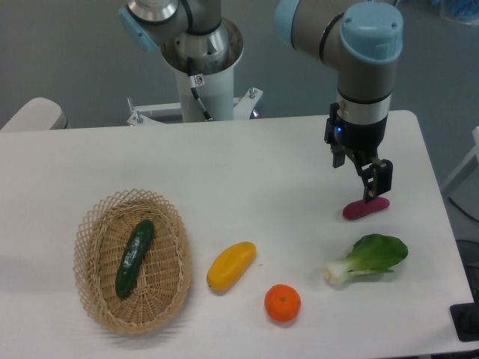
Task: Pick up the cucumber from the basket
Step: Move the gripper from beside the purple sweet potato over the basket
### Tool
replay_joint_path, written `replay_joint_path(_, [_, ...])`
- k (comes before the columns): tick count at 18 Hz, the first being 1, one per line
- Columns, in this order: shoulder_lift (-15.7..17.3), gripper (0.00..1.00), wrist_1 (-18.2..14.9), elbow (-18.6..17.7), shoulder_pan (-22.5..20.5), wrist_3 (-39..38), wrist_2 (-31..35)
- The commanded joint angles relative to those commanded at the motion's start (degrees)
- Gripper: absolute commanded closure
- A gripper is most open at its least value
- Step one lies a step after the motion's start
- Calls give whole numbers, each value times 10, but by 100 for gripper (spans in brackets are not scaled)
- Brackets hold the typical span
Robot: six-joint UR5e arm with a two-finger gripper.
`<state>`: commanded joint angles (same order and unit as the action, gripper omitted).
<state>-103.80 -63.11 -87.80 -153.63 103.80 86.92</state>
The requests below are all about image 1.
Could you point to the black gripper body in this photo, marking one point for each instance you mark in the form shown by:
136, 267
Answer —
359, 142

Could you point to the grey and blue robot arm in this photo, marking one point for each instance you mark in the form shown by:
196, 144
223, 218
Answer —
361, 40

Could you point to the green cucumber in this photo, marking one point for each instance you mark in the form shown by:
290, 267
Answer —
136, 247

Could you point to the woven wicker basket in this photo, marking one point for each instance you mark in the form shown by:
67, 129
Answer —
161, 284

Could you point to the magenta sweet potato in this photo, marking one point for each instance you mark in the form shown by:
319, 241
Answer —
359, 209

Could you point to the green bok choy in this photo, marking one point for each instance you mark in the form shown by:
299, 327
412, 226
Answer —
370, 255

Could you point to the white furniture at right edge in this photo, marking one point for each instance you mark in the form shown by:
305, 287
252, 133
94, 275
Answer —
464, 169

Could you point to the yellow mango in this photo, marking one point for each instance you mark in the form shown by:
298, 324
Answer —
229, 266

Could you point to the orange tangerine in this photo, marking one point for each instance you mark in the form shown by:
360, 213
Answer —
282, 303

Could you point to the black device at table edge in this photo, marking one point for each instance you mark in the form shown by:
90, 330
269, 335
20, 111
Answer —
465, 319

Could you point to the beige chair back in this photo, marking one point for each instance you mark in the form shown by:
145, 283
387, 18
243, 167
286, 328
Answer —
38, 114

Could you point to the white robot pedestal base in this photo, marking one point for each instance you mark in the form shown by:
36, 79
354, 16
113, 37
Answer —
203, 67

